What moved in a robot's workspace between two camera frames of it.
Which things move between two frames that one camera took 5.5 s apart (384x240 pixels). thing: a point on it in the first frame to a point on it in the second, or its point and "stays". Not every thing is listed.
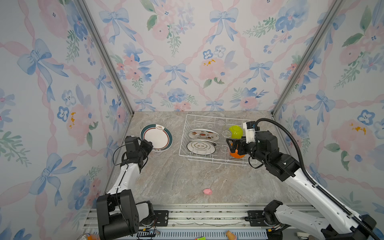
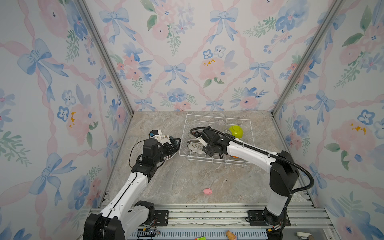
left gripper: (147, 144) to (175, 148)
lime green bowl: (237, 132) stays
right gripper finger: (234, 145) to (202, 142)
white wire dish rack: (204, 139) stays
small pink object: (207, 191) stays
